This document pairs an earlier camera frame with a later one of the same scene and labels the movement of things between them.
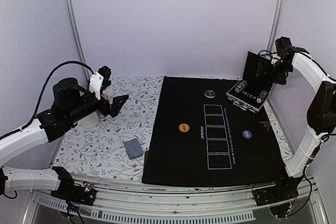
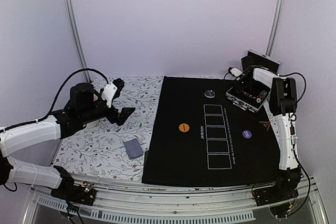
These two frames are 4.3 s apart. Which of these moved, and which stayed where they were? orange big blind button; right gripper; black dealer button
Moved: right gripper
Stayed: black dealer button; orange big blind button
